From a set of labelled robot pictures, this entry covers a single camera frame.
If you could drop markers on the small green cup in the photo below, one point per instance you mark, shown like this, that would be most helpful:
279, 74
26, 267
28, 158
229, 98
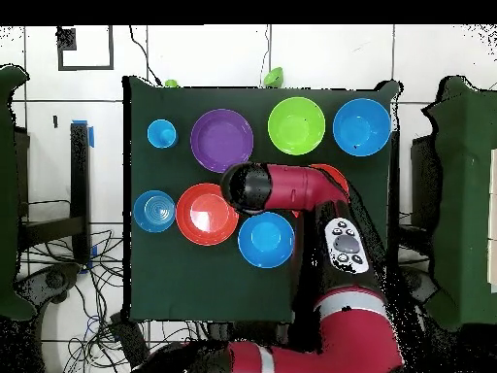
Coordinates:
171, 83

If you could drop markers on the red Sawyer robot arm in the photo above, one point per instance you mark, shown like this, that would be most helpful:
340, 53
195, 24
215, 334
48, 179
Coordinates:
291, 186

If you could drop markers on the low blue ridged bowl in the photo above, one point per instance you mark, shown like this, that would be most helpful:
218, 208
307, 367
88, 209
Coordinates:
154, 211

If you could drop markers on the small green bowl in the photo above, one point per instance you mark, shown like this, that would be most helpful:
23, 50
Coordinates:
273, 77

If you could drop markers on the dark green table cloth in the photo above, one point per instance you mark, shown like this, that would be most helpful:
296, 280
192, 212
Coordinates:
174, 279

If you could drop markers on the large blue bowl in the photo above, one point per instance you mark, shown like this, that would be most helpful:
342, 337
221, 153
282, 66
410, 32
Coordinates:
362, 127

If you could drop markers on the medium blue bowl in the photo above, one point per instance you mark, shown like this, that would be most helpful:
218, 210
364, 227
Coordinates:
266, 241

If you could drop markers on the neighbouring green cloth table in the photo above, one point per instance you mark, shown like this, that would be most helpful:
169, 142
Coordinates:
462, 194
9, 194

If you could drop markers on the black table frame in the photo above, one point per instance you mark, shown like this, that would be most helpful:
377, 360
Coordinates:
79, 175

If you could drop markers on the blue cup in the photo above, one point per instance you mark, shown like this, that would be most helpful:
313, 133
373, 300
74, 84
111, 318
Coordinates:
161, 134

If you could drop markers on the dark office chair base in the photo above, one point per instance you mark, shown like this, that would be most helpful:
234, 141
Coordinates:
54, 279
417, 283

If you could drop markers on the black power strip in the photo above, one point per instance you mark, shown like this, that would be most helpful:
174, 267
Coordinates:
130, 342

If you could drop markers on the purple bowl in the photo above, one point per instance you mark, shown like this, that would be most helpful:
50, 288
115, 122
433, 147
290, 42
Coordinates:
217, 136

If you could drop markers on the red-orange bowl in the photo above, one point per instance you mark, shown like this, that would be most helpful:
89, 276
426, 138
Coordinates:
337, 176
202, 221

